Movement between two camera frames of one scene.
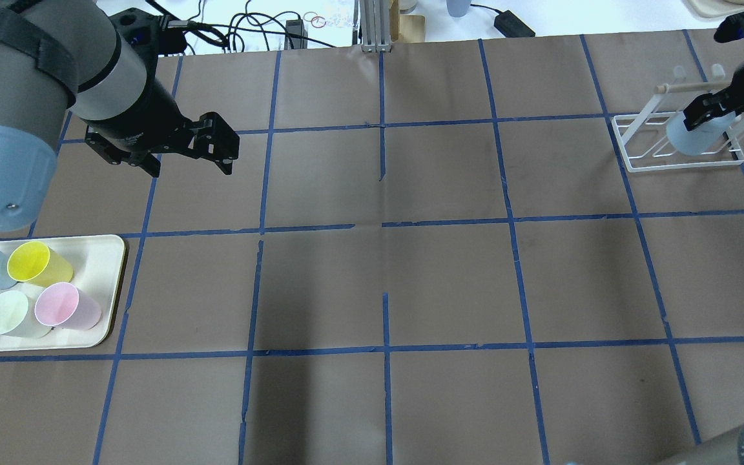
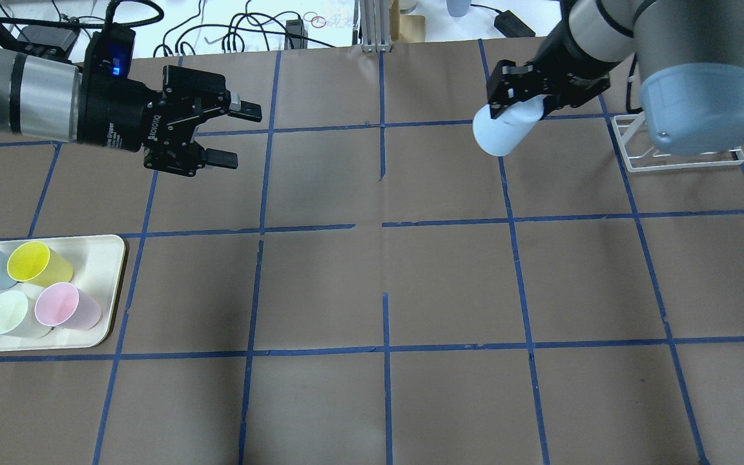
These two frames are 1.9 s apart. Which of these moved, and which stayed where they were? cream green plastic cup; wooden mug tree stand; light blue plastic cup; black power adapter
Moved: light blue plastic cup
Stayed: cream green plastic cup; black power adapter; wooden mug tree stand
